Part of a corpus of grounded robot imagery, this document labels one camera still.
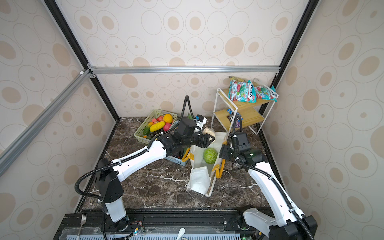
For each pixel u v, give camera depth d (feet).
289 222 1.24
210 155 2.94
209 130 2.50
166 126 3.52
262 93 2.75
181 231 2.33
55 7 2.21
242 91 2.67
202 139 2.17
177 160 3.00
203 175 2.44
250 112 3.49
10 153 1.69
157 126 3.46
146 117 3.90
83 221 2.44
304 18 2.35
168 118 3.59
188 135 1.95
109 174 1.45
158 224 2.44
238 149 1.83
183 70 3.05
